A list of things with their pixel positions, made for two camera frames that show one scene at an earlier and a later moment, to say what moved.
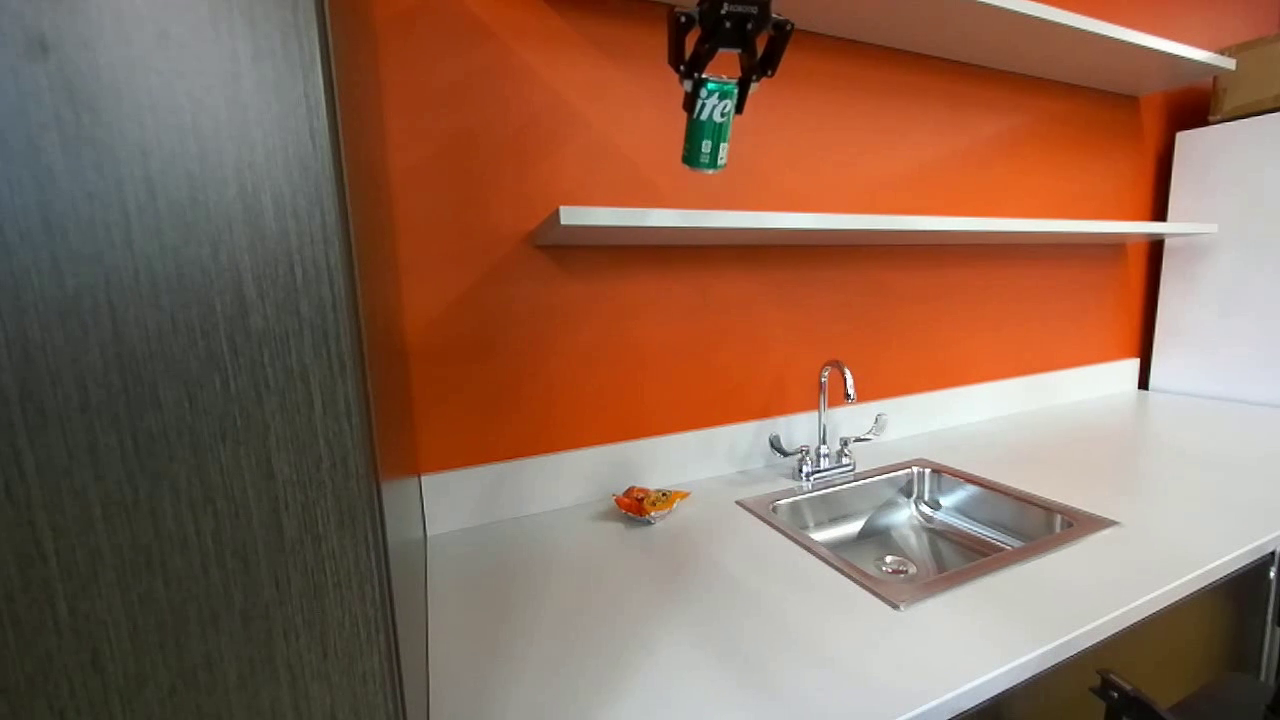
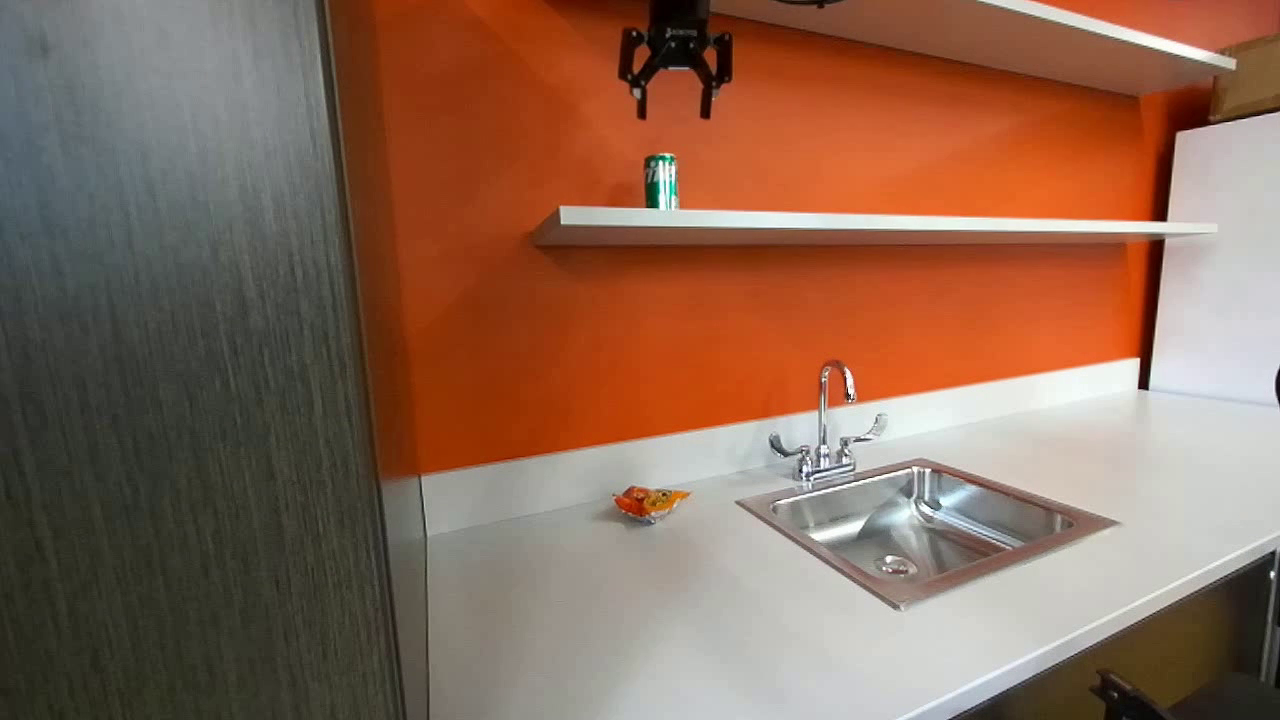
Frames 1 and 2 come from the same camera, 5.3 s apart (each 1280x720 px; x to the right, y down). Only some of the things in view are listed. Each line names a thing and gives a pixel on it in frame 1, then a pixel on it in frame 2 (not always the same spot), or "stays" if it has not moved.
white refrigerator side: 1218,292 stays
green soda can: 710,123 → 662,180
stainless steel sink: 918,531 stays
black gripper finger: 689,62 → 637,81
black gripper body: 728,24 → 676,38
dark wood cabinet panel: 189,472 stays
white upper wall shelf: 1004,38 stays
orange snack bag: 643,503 stays
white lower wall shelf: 715,224 stays
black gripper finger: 754,68 → 710,81
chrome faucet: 831,461 stays
